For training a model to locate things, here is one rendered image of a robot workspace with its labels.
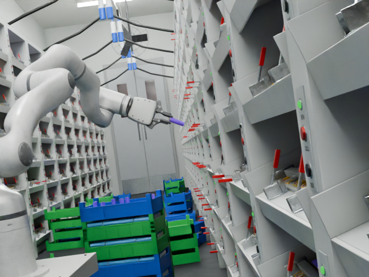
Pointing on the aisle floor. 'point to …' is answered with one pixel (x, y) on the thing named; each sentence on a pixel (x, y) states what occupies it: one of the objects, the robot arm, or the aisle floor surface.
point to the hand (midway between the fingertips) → (166, 118)
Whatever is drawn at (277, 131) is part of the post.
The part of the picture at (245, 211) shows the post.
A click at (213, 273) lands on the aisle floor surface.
